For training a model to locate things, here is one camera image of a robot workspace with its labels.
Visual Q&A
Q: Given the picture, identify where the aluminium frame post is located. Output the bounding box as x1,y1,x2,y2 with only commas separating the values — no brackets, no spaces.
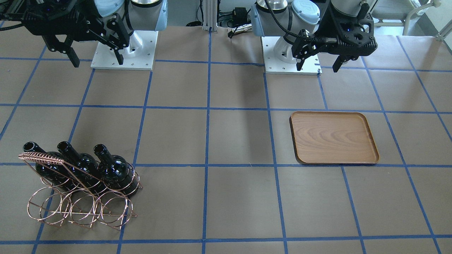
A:
202,0,219,33

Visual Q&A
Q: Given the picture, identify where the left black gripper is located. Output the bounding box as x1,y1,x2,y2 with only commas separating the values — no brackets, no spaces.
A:
292,0,378,73

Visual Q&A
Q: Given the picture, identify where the black power adapter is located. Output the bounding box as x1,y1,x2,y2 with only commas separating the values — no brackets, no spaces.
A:
232,7,248,25

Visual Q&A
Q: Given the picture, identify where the dark wine bottle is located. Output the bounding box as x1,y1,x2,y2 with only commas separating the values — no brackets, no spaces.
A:
94,144,138,198
23,141,76,192
58,141,106,196

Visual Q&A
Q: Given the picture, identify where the wooden tray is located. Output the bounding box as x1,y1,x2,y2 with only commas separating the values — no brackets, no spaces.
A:
290,111,380,164

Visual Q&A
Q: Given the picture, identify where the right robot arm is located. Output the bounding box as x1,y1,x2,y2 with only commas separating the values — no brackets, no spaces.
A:
20,0,168,71

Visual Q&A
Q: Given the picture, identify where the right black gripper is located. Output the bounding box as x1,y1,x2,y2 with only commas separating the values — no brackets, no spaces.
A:
21,0,130,68

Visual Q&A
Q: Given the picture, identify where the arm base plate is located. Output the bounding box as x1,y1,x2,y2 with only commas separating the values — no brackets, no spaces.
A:
91,30,159,71
261,36,322,75

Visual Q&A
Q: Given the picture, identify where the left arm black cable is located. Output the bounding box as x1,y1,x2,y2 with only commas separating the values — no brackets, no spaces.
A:
263,0,318,39

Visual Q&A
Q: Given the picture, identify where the copper wire bottle basket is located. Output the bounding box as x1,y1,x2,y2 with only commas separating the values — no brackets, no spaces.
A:
18,152,137,230

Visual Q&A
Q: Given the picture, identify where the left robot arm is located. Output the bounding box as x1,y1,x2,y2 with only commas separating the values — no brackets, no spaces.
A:
250,0,378,74

